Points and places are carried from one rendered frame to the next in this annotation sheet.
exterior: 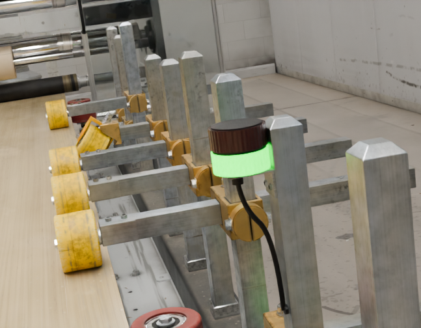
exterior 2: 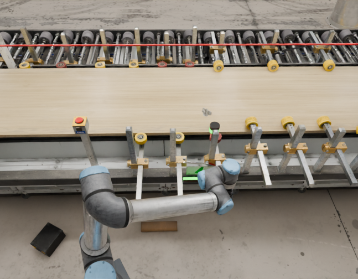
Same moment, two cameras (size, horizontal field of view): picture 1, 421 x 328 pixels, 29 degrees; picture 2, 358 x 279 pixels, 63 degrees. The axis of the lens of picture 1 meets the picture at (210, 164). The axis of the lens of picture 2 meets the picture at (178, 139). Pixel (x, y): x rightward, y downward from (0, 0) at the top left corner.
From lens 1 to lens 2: 1.83 m
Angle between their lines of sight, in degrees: 84
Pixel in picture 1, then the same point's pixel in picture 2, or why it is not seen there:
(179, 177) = not seen: hidden behind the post
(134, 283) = (331, 161)
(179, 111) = (333, 140)
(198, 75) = (297, 131)
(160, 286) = not seen: hidden behind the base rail
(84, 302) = (231, 127)
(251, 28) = not seen: outside the picture
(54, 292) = (238, 123)
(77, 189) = (284, 122)
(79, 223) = (248, 120)
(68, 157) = (321, 120)
